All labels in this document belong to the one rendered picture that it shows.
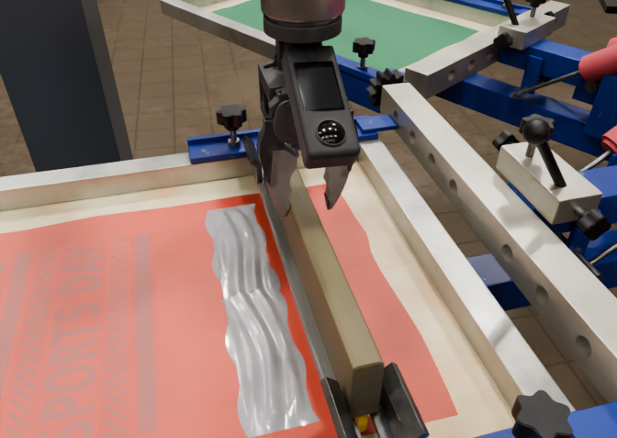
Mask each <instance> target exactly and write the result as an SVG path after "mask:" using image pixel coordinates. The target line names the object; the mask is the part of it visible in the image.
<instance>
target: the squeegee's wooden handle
mask: <svg viewBox="0 0 617 438"><path fill-rule="evenodd" d="M290 186H291V188H292V192H291V193H290V195H289V202H290V204H291V209H290V211H289V213H288V215H287V216H286V217H282V216H281V214H280V213H279V212H278V211H277V213H278V216H279V218H280V221H281V223H282V226H283V229H284V232H285V235H286V238H287V241H288V244H289V247H290V250H291V253H292V255H293V257H294V260H295V263H296V266H297V270H298V273H299V275H300V278H301V281H302V284H303V287H304V289H305V291H306V294H307V297H308V302H309V304H310V307H311V309H312V312H313V315H314V318H315V321H316V323H317V326H318V328H319V331H320V336H321V339H322V341H323V343H324V346H325V349H326V352H327V355H328V357H329V360H330V362H331V367H332V370H333V373H334V375H335V378H336V380H337V381H338V382H339V385H340V388H341V390H342V394H343V397H344V400H345V403H346V405H347V408H348V411H349V413H350V416H351V419H352V418H356V417H360V416H364V415H367V414H371V413H375V412H378V408H379V401H380V395H381V387H382V381H383V375H384V368H385V364H384V361H383V359H382V357H381V355H380V352H379V351H378V349H377V347H376V343H375V341H374V339H373V336H372V334H371V332H370V331H369V329H368V326H367V324H366V322H365V318H364V316H363V314H362V312H361V310H360V308H359V306H358V304H357V301H356V299H355V297H354V295H353V291H352V290H351V288H350V285H349V283H348V281H347V279H346V276H345V274H344V272H343V270H342V267H341V265H340V263H339V260H338V258H337V256H336V254H335V251H334V250H333V248H332V246H331V242H330V240H329V238H328V235H327V233H326V231H325V229H324V227H323V225H322V223H321V221H320V217H319V215H318V213H317V210H316V209H315V207H314V205H313V202H312V200H311V198H310V196H309V192H308V190H307V188H306V187H305V184H304V182H303V180H302V178H301V175H300V173H299V171H298V169H296V171H295V172H294V173H293V174H292V175H291V178H290Z"/></svg>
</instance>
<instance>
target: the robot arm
mask: <svg viewBox="0 0 617 438"><path fill-rule="evenodd" d="M345 4H346V0H261V10H262V12H263V13H264V14H263V20H264V33H265V35H267V36H268V37H270V38H272V39H276V55H275V58H274V61H273V62H268V63H258V74H259V90H260V105H261V111H262V113H263V116H264V117H263V127H262V128H261V130H260V131H259V133H258V136H257V151H258V156H259V159H260V162H261V166H262V168H263V171H264V176H265V180H266V183H267V186H268V189H269V192H270V195H271V198H272V200H273V203H274V205H275V208H276V209H277V211H278V212H279V213H280V214H281V216H282V217H286V216H287V215H288V213H289V211H290V209H291V204H290V202H289V195H290V193H291V192H292V188H291V186H290V178H291V175H292V174H293V173H294V172H295V171H296V169H297V156H296V155H295V153H294V151H293V150H292V149H290V148H289V147H287V146H286V145H285V143H289V144H291V146H292V148H293V149H295V148H297V146H298V145H299V147H300V151H301V156H302V160H303V164H304V166H305V167H306V168H308V169H317V168H325V173H324V176H323V178H324V180H325V182H326V190H325V192H324V197H325V203H326V208H327V209H328V210H329V209H332V208H333V207H334V205H335V204H336V202H337V200H338V199H339V197H340V195H341V193H342V191H343V189H344V187H345V184H346V181H347V178H348V175H349V172H351V170H352V167H353V164H354V163H355V161H356V159H357V157H358V155H359V153H360V150H361V148H360V145H359V141H358V132H357V128H356V126H355V124H354V121H353V110H352V109H351V108H350V107H349V104H348V101H349V99H348V98H347V96H346V94H345V90H344V87H343V83H342V77H341V74H340V70H339V66H338V63H337V60H336V56H335V52H334V49H333V47H332V46H331V45H327V46H323V45H322V42H323V41H325V40H328V39H333V38H335V37H337V36H338V35H339V34H340V33H341V32H342V13H343V12H344V10H345ZM271 67H273V68H272V69H268V70H267V69H266V68H271Z"/></svg>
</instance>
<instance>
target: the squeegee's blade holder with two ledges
mask: <svg viewBox="0 0 617 438"><path fill-rule="evenodd" d="M258 189H259V192H260V195H261V199H262V201H263V204H264V209H265V212H266V215H267V218H268V220H269V223H270V226H271V230H272V233H273V235H274V238H275V243H276V246H277V249H278V251H279V254H280V257H281V261H282V264H283V266H284V269H285V272H286V277H287V280H288V283H289V285H290V289H291V292H292V295H293V298H294V300H295V303H296V306H297V311H298V314H299V317H300V320H301V323H302V326H303V329H304V332H305V334H306V337H307V340H308V345H309V348H310V351H311V354H312V357H313V360H314V363H315V366H316V368H317V371H318V374H319V377H320V380H322V379H323V378H324V377H325V376H326V377H329V378H331V379H333V380H336V378H335V375H334V373H333V370H332V367H331V362H330V360H329V357H328V355H327V352H326V349H325V346H324V343H323V341H322V339H321V336H320V331H319V328H318V326H317V323H316V321H315V318H314V315H313V312H312V309H311V307H310V304H309V300H308V297H307V294H306V291H305V289H304V287H303V284H302V281H301V278H300V275H299V273H298V270H297V266H296V263H295V260H294V257H293V255H292V253H291V250H290V247H289V244H288V241H287V238H286V235H285V232H284V229H283V226H282V223H281V221H280V218H279V216H278V213H277V210H276V208H275V205H274V203H273V200H272V198H271V195H270V192H269V189H268V186H267V183H266V182H265V183H259V184H258ZM336 381H337V380H336Z"/></svg>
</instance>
